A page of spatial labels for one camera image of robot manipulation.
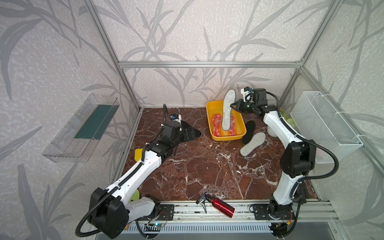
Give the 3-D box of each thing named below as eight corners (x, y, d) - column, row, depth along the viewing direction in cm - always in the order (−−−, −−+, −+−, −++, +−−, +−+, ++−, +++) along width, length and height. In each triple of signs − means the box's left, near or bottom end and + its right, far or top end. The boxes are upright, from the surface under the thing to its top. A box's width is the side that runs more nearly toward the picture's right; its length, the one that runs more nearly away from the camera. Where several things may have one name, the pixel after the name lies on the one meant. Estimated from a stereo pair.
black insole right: (241, 143, 100) (242, 140, 97) (246, 122, 112) (247, 119, 109) (250, 146, 99) (252, 143, 96) (254, 125, 110) (256, 121, 107)
